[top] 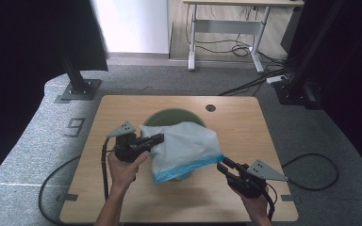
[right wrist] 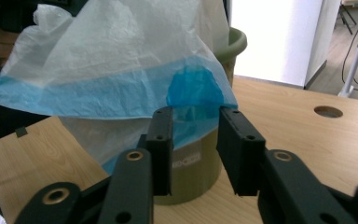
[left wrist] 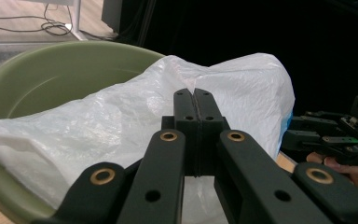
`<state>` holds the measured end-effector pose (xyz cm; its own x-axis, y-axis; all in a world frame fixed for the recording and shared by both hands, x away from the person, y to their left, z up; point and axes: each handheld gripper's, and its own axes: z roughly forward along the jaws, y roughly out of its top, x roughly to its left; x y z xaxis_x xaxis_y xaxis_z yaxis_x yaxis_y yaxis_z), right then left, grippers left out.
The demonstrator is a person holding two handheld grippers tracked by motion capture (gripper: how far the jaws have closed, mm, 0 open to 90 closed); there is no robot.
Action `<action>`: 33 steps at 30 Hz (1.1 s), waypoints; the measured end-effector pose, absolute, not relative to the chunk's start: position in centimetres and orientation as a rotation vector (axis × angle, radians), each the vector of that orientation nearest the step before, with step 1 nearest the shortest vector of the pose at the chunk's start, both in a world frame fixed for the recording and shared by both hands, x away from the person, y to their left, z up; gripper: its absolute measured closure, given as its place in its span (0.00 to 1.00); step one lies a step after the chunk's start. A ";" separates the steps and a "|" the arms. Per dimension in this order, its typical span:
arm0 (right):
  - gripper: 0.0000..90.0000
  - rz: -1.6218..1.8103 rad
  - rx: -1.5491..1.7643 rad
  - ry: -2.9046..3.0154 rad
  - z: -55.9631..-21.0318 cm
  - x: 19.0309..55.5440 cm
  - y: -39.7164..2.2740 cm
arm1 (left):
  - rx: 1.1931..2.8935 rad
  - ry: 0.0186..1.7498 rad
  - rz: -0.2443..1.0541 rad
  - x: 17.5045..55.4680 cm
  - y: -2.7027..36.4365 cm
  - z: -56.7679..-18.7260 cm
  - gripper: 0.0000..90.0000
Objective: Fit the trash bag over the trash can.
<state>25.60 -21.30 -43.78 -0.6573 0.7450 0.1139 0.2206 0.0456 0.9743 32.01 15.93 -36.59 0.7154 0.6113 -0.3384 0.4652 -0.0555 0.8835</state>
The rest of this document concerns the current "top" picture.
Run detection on white blue-edged plastic bag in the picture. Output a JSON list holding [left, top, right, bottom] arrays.
[[140, 121, 225, 185]]

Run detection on white power strip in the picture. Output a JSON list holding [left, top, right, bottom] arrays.
[[266, 74, 288, 85]]

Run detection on person's right hand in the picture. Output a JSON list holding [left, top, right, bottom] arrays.
[[232, 187, 270, 218]]

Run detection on black curtain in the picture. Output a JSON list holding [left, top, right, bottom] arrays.
[[0, 0, 109, 189], [279, 0, 362, 183]]

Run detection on black floor cable bundle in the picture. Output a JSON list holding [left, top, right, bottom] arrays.
[[218, 51, 295, 97]]

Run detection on black stand with grey base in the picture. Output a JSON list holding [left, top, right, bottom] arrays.
[[58, 53, 103, 102]]

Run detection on green plastic bin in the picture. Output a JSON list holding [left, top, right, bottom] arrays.
[[142, 107, 207, 183]]

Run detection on right hand-held gripper black cable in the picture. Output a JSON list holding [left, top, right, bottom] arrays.
[[263, 153, 339, 222]]

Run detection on left hand-held gripper black cable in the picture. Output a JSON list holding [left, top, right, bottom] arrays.
[[38, 137, 111, 226]]

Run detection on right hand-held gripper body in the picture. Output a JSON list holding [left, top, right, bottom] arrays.
[[227, 159, 288, 199]]

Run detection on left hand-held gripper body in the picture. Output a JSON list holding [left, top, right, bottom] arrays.
[[107, 121, 149, 164]]

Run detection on hand-held gripper black cable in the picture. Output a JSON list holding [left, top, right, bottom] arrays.
[[263, 153, 339, 222], [38, 137, 111, 226]]

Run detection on white metal-frame desk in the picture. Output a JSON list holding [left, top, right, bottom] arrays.
[[182, 0, 305, 73]]

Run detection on person's left hand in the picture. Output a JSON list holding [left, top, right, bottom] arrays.
[[107, 151, 151, 189]]

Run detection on black cables under desk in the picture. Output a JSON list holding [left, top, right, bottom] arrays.
[[185, 4, 256, 58]]

